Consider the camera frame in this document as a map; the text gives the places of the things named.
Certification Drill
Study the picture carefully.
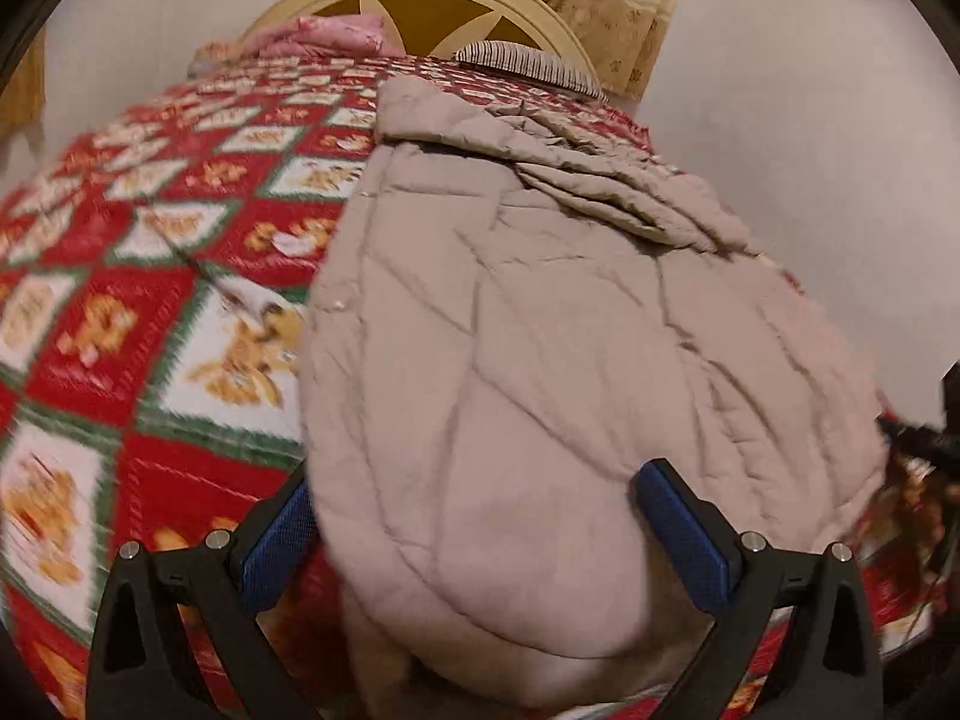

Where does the red bear-print bedspread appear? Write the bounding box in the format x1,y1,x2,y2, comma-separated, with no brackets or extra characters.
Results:
0,52,946,720

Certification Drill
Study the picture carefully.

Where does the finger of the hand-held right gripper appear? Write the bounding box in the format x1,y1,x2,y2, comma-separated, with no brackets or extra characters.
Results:
879,414,960,470

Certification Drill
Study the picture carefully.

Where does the floral pillow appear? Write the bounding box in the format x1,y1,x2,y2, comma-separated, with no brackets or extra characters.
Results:
187,41,248,77

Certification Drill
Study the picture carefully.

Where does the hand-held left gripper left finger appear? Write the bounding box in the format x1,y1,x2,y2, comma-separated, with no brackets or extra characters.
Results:
86,476,320,720

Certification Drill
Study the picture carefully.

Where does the wide beige floral curtain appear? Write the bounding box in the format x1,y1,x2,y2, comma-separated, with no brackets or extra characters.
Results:
0,22,47,147

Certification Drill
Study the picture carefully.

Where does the beige puffer jacket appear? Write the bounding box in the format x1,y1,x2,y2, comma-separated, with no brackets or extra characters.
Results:
300,77,893,713

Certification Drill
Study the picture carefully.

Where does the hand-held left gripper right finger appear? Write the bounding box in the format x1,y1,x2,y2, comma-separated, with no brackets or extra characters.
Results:
636,457,886,720

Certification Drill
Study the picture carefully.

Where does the striped pillow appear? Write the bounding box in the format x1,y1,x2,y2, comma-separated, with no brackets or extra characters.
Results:
454,40,605,100

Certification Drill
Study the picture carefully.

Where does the pink crumpled cloth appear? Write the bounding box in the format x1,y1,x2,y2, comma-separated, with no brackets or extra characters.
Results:
240,13,406,59

